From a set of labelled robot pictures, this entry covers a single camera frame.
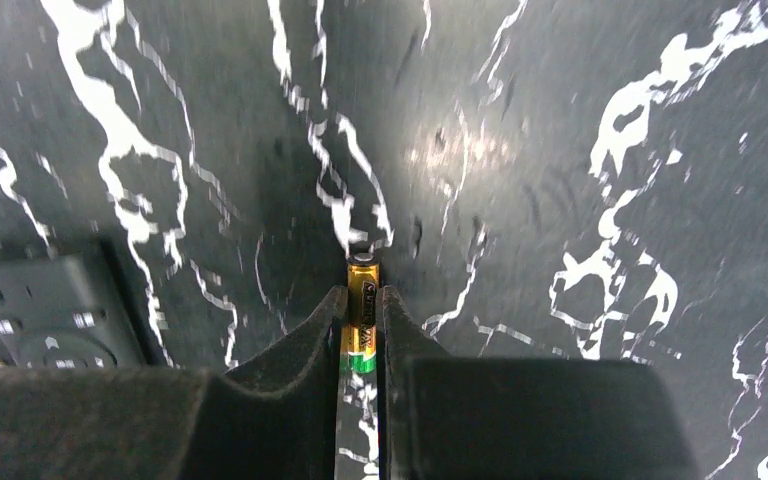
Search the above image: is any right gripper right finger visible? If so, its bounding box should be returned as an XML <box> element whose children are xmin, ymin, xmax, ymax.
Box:
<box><xmin>378</xmin><ymin>286</ymin><xmax>699</xmax><ymax>479</ymax></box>

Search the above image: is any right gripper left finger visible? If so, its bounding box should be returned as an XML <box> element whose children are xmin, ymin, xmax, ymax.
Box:
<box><xmin>0</xmin><ymin>287</ymin><xmax>347</xmax><ymax>479</ymax></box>

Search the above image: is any gold black battery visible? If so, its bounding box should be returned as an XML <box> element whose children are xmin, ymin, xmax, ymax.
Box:
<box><xmin>341</xmin><ymin>253</ymin><xmax>380</xmax><ymax>374</ymax></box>

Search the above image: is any black tv remote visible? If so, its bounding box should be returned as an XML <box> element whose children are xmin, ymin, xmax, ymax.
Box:
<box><xmin>0</xmin><ymin>245</ymin><xmax>146</xmax><ymax>370</ymax></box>

